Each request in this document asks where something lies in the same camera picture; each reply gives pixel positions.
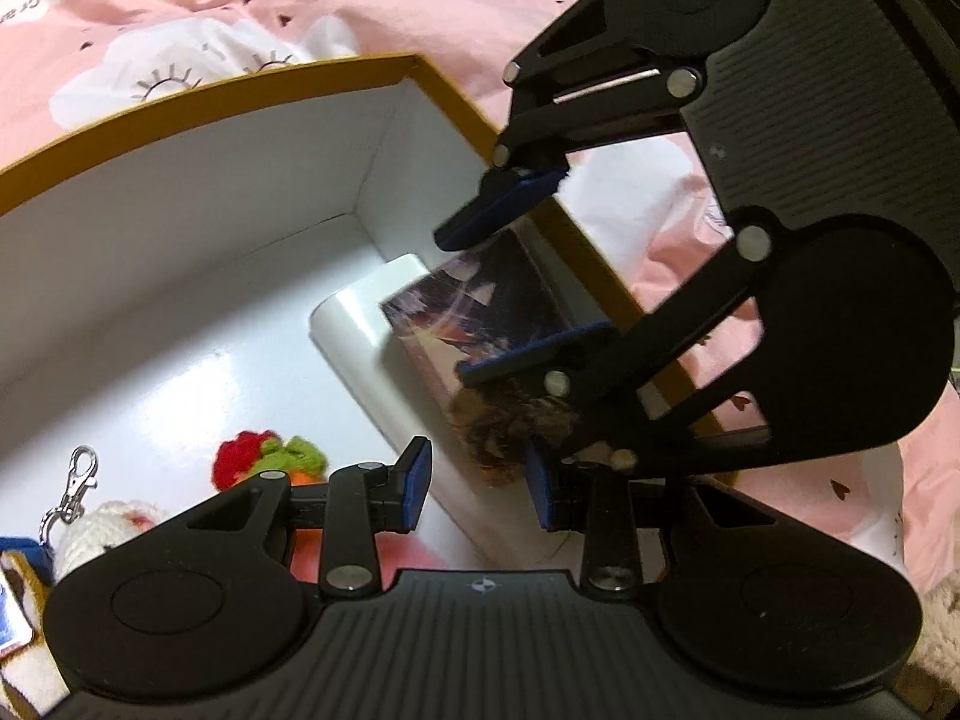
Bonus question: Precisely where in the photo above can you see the illustrated small box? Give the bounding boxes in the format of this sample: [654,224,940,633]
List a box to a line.
[379,227,608,492]

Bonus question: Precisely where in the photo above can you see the red and green crochet toy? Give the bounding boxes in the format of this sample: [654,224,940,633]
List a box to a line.
[212,430,331,492]

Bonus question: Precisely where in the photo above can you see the blue paper tag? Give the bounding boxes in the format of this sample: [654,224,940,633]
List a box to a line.
[0,536,46,653]

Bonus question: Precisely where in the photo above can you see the raccoon plush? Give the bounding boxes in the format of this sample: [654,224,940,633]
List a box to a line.
[0,446,100,717]

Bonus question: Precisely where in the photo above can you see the pink soft toy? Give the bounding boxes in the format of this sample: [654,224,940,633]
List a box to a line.
[289,529,451,593]

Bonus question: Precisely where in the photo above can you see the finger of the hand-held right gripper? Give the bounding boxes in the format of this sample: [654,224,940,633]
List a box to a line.
[433,0,706,252]
[457,225,775,478]

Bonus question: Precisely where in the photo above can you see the white glossy case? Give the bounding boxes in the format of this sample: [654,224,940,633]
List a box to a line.
[310,253,541,567]

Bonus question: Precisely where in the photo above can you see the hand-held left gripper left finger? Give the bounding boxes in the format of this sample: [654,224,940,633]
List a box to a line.
[180,436,434,597]

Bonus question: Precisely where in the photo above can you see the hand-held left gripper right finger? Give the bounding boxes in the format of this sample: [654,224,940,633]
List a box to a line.
[525,441,781,597]

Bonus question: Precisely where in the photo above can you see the orange-rimmed cardboard box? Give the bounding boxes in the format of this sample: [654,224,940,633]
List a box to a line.
[0,52,773,578]

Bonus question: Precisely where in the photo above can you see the white crochet bunny plush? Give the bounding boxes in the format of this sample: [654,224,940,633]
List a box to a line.
[56,499,173,586]

